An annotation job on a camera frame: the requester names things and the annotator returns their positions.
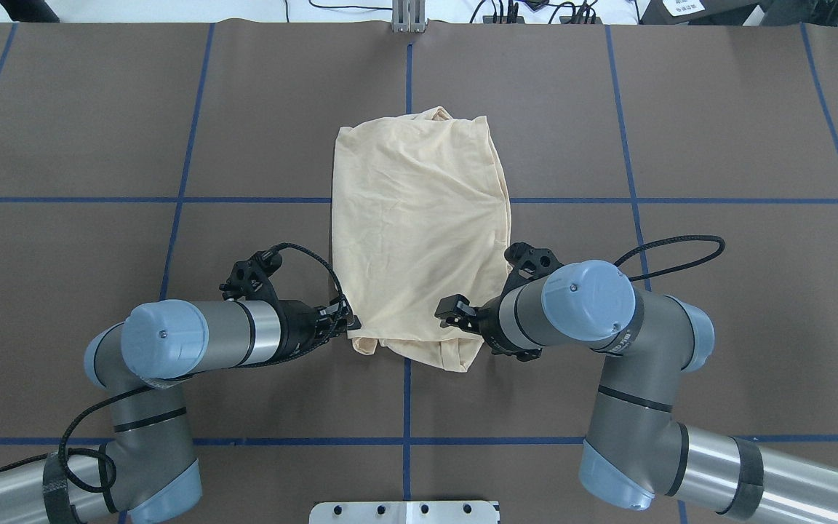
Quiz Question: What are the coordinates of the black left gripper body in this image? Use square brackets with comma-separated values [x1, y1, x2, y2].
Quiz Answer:
[274, 301, 343, 365]

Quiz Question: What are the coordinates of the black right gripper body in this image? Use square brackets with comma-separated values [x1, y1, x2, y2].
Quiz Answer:
[463, 296, 543, 362]

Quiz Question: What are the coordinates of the yellow long sleeve shirt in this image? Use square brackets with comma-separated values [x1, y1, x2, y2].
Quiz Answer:
[330, 106, 512, 373]

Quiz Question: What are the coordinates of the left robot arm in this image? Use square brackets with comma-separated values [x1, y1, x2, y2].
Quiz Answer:
[0, 298, 360, 523]

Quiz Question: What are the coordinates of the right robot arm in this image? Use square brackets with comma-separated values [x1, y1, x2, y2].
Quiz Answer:
[435, 258, 838, 523]

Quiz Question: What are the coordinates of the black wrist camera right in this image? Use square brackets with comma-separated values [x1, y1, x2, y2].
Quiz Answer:
[503, 242, 563, 282]

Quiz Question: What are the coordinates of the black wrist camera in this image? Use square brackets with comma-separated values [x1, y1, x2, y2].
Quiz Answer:
[503, 242, 563, 282]
[219, 250, 282, 305]

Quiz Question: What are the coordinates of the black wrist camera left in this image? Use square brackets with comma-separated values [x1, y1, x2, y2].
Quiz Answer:
[219, 250, 282, 305]

